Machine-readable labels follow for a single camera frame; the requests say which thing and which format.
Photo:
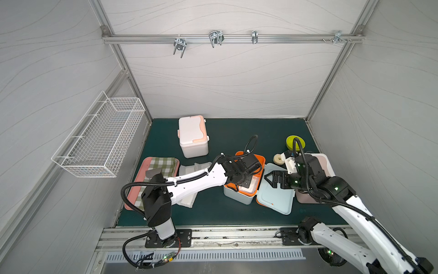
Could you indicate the metal u-bolt clamp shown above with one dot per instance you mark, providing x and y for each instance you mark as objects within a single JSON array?
[{"x": 216, "y": 37}]

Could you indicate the metal hook clamp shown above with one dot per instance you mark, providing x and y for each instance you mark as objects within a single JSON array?
[{"x": 180, "y": 45}]

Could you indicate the blue box orange handle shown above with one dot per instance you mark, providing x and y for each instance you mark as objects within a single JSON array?
[{"x": 258, "y": 189}]

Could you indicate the metal screw bracket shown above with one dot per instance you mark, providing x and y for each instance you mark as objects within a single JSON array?
[{"x": 337, "y": 38}]

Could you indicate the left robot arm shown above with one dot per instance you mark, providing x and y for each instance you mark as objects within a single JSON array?
[{"x": 161, "y": 193}]

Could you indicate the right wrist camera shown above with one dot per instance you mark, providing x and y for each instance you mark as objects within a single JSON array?
[{"x": 289, "y": 162}]

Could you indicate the pink tray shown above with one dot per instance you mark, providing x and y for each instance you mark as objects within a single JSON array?
[{"x": 135, "y": 191}]

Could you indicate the aluminium crossbar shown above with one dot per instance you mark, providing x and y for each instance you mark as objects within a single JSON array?
[{"x": 228, "y": 38}]

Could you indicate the white wire basket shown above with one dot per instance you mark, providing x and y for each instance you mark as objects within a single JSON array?
[{"x": 98, "y": 144}]

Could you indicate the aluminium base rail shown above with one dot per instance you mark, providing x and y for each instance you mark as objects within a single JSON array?
[{"x": 203, "y": 237}]

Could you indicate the small metal bracket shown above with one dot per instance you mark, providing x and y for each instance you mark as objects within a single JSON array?
[{"x": 254, "y": 37}]

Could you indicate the white box peach handle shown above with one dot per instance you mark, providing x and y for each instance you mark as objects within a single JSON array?
[{"x": 193, "y": 137}]

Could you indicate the green table mat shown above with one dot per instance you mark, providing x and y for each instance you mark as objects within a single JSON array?
[{"x": 211, "y": 206}]

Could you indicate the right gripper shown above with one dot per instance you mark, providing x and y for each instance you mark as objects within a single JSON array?
[{"x": 283, "y": 178}]

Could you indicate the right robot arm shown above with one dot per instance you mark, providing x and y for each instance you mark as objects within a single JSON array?
[{"x": 382, "y": 253}]

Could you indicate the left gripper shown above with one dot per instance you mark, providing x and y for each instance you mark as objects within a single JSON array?
[{"x": 247, "y": 174}]

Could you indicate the cream round brush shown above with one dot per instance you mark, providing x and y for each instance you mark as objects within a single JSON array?
[{"x": 278, "y": 160}]

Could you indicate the pink first aid box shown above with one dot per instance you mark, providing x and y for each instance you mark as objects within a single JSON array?
[{"x": 326, "y": 166}]

